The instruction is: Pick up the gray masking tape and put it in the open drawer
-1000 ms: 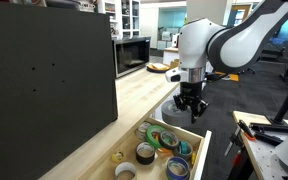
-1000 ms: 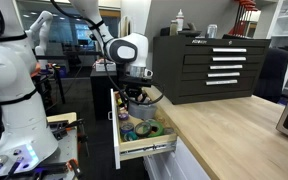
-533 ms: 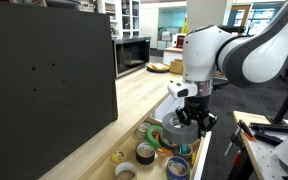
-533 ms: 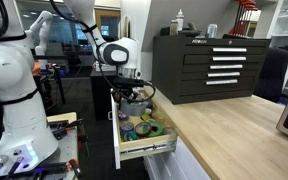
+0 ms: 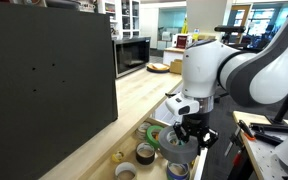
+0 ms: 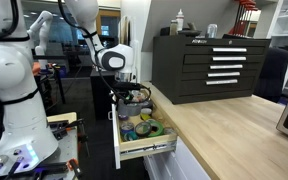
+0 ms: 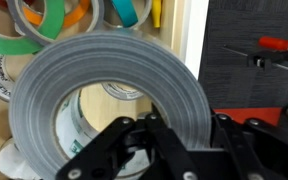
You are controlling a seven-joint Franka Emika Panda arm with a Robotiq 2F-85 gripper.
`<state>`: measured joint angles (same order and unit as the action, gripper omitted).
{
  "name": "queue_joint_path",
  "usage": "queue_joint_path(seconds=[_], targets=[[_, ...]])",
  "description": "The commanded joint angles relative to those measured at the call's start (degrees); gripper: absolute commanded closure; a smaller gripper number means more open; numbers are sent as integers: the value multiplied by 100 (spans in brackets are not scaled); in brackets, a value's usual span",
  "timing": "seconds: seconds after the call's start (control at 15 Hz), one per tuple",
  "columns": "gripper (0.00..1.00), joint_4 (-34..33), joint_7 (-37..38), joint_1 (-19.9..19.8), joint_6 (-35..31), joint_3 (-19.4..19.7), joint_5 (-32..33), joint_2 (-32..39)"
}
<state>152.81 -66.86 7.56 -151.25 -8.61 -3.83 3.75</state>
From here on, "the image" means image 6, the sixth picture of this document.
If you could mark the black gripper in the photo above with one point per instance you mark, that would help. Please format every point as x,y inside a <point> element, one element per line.
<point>127,88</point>

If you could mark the orange black clamp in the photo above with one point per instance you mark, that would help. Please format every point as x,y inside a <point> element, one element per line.
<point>74,166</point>

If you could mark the white squeeze bottle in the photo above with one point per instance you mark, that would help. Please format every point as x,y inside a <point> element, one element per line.
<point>180,20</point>

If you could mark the dark olive tape roll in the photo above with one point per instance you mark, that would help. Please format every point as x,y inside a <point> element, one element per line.
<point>143,129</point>

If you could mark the white base cabinet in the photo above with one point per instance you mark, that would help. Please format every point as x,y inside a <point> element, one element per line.
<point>174,163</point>

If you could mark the silver metal can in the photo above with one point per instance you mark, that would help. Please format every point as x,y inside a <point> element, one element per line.
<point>211,31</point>

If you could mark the teal tape roll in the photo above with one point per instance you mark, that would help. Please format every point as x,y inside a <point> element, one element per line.
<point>130,136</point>

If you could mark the yellow tape roll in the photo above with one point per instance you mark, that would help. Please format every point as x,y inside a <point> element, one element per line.
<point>146,115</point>

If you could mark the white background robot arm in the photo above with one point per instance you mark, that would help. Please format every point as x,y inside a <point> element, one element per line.
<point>40,31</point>

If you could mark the blue silver tape roll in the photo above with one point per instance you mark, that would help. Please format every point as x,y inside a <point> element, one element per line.
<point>126,127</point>

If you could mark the green tape roll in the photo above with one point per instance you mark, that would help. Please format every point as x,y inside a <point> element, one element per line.
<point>157,128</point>

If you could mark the wooden drawer with white front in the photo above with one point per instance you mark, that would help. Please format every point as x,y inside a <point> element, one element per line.
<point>140,141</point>

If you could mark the red bar clamps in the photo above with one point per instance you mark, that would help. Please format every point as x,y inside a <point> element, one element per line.
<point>245,16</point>

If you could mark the purple tape roll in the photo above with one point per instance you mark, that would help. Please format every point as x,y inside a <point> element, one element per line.
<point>123,117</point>

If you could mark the black metal tool chest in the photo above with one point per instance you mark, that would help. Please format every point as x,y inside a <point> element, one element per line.
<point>214,66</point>

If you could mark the black pedestal cabinet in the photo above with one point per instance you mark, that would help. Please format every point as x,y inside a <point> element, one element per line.
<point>100,96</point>

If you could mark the gray duct tape roll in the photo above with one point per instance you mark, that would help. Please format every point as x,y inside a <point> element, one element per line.
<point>129,109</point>

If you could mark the robot mounting table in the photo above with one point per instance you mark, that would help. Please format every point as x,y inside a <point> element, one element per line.
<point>64,146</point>

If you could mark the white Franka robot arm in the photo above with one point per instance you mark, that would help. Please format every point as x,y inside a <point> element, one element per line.
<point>14,83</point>

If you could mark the black dish on chest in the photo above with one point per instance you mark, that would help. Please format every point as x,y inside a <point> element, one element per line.
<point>190,32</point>

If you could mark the black office chair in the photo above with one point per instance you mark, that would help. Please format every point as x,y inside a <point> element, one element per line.
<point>272,75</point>

